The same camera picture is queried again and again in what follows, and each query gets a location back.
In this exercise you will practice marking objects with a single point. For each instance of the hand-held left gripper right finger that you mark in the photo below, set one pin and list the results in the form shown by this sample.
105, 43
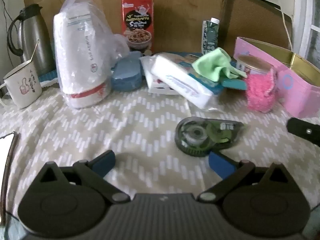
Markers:
220, 165

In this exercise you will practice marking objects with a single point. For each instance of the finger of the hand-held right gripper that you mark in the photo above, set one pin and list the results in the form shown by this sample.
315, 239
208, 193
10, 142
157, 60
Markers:
303, 130

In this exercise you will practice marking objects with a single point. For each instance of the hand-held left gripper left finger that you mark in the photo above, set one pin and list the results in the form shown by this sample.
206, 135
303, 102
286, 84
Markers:
103, 164

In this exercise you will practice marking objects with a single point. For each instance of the pink tin box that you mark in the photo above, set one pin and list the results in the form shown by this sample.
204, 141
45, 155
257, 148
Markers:
297, 90

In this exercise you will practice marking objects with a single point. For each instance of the beige patterned tablecloth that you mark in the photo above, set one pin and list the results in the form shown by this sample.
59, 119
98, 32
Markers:
100, 130

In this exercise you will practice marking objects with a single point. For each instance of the green correction tape dispenser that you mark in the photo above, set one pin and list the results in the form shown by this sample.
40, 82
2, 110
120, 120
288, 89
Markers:
197, 135

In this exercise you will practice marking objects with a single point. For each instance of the pink knitted scrubber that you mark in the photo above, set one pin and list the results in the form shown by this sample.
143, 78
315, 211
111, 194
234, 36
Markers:
260, 92

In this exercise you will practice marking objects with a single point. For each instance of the teal flat pack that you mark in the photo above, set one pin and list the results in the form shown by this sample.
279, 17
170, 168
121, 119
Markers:
235, 84

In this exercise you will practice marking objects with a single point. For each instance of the white can with gold lid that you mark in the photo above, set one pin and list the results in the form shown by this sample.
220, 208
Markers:
252, 65

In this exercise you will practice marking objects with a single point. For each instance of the large white tissue pack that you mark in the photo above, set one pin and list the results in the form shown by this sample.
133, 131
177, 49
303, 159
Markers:
180, 82

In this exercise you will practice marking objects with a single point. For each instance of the green microfibre cloth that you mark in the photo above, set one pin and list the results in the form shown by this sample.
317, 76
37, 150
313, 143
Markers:
212, 63

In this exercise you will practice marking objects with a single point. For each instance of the white enamel mug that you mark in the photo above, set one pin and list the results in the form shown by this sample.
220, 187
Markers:
23, 87

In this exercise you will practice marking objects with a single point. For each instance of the stack of white paper cups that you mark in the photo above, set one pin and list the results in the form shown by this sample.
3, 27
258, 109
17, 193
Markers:
77, 55

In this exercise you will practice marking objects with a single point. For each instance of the brown padded board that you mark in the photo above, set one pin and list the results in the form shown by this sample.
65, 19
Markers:
250, 20

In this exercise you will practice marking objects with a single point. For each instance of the green drink carton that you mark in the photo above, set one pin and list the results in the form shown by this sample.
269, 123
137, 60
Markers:
210, 37

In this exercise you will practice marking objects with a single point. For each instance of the thin stick in mug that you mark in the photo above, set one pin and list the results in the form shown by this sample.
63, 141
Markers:
35, 50

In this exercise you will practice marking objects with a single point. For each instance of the steel thermos jug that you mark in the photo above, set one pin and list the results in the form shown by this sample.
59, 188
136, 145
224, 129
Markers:
37, 42

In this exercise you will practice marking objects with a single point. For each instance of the red cereal box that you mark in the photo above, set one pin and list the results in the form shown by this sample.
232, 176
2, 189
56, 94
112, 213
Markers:
137, 17

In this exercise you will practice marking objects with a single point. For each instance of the white window frame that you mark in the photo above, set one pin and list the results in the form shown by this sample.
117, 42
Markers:
302, 5

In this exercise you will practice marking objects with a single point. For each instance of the cardboard sheet on wall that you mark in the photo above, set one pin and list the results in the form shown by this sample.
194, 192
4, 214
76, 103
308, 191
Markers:
175, 17

